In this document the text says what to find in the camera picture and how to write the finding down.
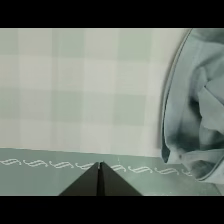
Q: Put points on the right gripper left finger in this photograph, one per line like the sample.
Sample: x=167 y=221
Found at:
x=87 y=184

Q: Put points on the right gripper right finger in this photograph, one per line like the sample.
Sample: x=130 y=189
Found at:
x=115 y=185

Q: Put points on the light blue shirt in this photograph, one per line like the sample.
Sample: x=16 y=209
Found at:
x=196 y=110

